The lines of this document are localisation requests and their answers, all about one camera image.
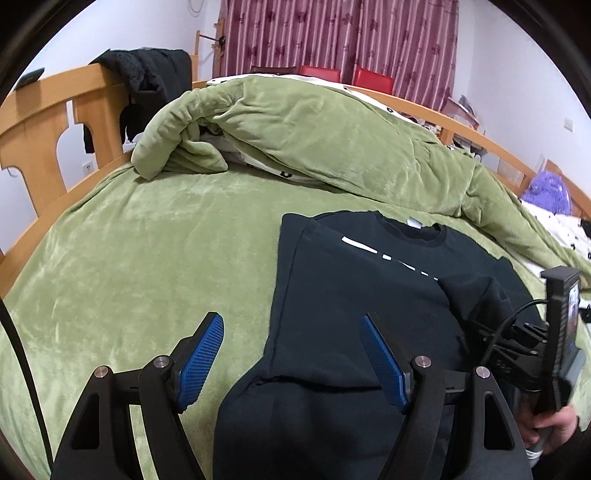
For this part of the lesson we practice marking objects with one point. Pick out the person's right forearm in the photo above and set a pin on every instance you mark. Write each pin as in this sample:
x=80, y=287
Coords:
x=582, y=443

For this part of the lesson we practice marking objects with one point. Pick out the black t-shirt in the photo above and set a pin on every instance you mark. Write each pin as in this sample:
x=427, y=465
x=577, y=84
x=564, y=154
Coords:
x=351, y=286

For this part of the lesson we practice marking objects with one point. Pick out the pink storage box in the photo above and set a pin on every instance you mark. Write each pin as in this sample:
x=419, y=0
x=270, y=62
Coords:
x=461, y=110

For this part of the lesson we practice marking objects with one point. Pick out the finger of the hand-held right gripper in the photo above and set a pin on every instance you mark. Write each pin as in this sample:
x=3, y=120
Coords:
x=489, y=339

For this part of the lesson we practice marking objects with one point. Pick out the green bed sheet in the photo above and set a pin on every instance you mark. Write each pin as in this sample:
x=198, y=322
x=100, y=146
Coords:
x=138, y=254

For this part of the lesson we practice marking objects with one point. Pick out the small dark device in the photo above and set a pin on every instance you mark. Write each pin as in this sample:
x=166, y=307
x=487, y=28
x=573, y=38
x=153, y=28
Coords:
x=28, y=78

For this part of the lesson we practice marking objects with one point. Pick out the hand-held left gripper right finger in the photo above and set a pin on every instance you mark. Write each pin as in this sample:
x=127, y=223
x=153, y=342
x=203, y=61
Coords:
x=385, y=364

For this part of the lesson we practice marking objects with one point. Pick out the wooden coat rack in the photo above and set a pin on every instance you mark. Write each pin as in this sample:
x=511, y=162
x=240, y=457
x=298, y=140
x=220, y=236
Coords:
x=210, y=46

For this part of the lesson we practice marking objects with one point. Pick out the purple plush toy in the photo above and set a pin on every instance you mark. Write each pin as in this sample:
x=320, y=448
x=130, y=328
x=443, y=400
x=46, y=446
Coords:
x=549, y=191

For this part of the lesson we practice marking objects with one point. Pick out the person's right hand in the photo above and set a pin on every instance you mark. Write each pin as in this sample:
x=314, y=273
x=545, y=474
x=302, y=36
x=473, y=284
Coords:
x=554, y=424

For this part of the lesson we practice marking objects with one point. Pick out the wooden bed frame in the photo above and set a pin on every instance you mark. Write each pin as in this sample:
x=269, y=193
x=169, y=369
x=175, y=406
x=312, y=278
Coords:
x=41, y=115

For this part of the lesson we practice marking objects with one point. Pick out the white low wall socket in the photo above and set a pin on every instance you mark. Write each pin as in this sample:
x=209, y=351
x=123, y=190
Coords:
x=87, y=167

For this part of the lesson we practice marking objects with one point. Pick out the black jacket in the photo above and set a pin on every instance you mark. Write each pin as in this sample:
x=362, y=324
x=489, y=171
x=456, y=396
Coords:
x=147, y=69

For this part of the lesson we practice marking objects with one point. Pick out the green plush comforter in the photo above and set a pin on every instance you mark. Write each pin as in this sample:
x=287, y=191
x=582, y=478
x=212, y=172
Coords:
x=323, y=129

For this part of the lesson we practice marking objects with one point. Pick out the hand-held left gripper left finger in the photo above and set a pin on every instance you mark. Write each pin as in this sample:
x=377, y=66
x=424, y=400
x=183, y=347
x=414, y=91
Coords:
x=199, y=364

